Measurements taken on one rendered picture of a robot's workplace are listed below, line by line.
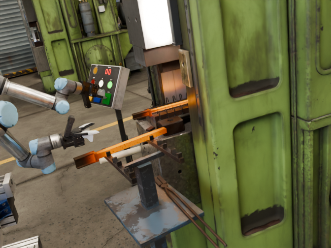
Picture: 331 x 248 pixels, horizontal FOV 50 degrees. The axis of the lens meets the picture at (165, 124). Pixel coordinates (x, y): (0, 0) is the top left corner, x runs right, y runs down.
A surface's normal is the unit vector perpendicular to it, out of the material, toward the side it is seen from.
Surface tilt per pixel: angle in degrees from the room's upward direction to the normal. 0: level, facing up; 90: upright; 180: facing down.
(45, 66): 90
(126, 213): 0
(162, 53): 90
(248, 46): 89
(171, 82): 90
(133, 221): 0
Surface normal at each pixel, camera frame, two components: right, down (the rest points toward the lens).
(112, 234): -0.15, -0.92
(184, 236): 0.35, 0.29
